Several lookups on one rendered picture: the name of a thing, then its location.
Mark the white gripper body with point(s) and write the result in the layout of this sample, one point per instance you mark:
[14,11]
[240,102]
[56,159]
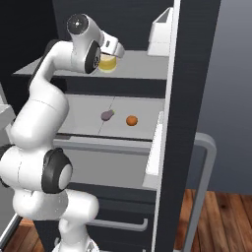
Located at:
[115,48]

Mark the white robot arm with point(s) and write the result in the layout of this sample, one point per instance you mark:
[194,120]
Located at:
[39,118]

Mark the pale yellow mayonnaise jar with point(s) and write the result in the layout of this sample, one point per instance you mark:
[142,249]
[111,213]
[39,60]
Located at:
[108,64]

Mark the dark fridge body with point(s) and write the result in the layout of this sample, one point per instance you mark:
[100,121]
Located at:
[114,19]

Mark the plain grey fridge shelf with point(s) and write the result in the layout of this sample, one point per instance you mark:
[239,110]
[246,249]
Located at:
[141,67]

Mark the grey fridge shelf with seam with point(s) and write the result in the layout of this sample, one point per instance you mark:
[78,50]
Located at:
[144,111]

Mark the dark fridge door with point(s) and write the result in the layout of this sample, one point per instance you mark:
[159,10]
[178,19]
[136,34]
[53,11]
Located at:
[190,98]

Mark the grey fridge crisper drawer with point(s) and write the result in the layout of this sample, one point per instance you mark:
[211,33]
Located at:
[108,164]

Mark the grey counter cabinet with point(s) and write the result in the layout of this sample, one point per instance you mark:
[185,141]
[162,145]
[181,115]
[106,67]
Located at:
[4,114]

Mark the small white door bin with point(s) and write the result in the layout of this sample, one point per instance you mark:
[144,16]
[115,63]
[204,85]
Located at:
[160,36]

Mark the purple eggplant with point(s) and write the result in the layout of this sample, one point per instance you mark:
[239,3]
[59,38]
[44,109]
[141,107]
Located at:
[107,114]

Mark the orange fruit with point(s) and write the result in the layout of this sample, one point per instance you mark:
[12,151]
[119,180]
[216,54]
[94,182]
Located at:
[131,120]

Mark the long white door bin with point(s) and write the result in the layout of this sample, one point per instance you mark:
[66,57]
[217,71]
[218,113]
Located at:
[153,164]

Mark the dark freezer drawer front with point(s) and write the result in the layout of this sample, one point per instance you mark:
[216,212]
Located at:
[131,206]

